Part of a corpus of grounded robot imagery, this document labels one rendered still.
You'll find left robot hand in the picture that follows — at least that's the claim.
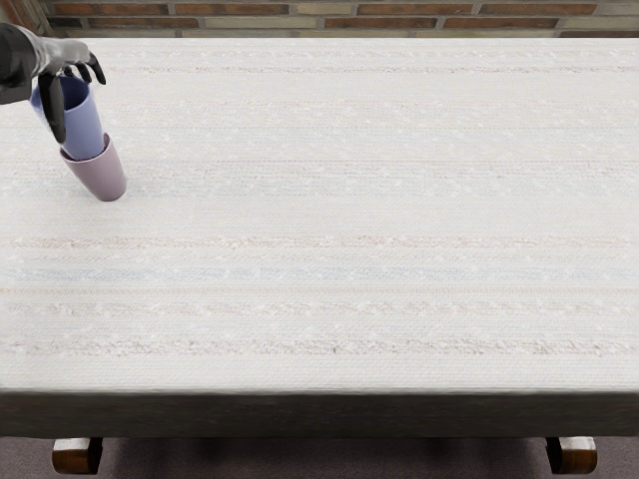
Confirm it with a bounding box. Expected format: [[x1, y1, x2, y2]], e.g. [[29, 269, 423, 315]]
[[30, 38, 107, 145]]

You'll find blue cup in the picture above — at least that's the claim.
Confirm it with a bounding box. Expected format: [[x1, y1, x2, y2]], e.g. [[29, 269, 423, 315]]
[[28, 74, 108, 160]]

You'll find mauve cup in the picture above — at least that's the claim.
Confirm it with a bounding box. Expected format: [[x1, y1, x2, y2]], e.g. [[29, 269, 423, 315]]
[[58, 132, 128, 203]]

